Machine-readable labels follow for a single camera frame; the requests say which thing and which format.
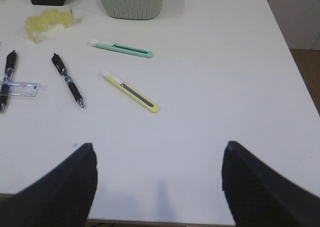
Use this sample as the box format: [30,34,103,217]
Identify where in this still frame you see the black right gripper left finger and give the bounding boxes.
[0,143,98,227]

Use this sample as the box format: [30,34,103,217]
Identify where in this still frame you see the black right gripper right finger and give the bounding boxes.
[221,141,320,227]

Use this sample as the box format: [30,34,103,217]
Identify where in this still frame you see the clear plastic ruler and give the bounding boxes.
[0,81,48,99]

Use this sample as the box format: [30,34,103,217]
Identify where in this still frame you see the yellow utility knife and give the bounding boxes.
[101,70,160,113]

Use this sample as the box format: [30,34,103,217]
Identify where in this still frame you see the black pen right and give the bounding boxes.
[51,53,85,108]

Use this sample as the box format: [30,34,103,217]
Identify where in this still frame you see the black pen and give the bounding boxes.
[51,53,85,108]
[0,50,17,114]

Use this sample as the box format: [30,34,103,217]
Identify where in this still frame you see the black pen middle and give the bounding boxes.
[0,50,17,114]

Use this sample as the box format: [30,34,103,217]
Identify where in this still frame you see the green utility knife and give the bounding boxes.
[89,39,154,59]

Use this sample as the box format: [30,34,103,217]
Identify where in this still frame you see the pale green woven basket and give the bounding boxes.
[100,0,164,20]

